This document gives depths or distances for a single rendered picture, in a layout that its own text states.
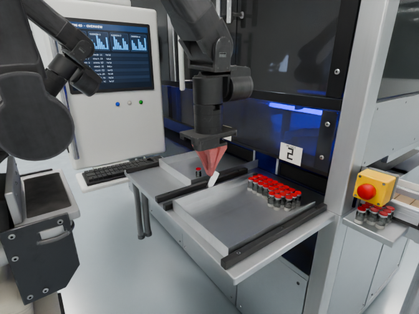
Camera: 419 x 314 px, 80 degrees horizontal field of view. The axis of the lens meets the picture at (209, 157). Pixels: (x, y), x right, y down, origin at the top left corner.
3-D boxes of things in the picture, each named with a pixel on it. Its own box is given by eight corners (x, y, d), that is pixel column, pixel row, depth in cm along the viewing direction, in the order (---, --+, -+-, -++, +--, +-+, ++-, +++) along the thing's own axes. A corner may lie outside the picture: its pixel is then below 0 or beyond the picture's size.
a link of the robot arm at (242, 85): (186, 35, 46) (216, 35, 40) (231, 38, 53) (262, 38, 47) (186, 101, 51) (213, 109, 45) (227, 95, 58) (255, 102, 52)
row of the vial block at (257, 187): (250, 187, 89) (250, 176, 87) (292, 210, 76) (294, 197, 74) (245, 189, 88) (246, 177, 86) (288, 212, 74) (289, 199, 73)
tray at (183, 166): (220, 151, 127) (220, 144, 126) (257, 167, 108) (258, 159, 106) (159, 166, 108) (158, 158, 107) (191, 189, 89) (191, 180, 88)
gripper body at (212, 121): (237, 138, 51) (239, 101, 49) (196, 148, 46) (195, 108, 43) (218, 132, 56) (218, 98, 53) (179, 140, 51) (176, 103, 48)
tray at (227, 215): (251, 180, 95) (252, 172, 94) (313, 211, 75) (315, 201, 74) (173, 210, 76) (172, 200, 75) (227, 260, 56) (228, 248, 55)
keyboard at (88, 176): (160, 157, 139) (159, 154, 138) (171, 166, 128) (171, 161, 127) (81, 175, 118) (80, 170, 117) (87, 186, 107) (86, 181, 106)
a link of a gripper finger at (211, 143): (227, 177, 53) (228, 134, 49) (199, 187, 49) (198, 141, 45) (209, 167, 58) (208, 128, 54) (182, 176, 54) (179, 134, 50)
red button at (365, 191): (360, 192, 67) (363, 179, 65) (376, 199, 64) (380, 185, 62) (353, 197, 65) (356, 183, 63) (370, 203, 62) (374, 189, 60)
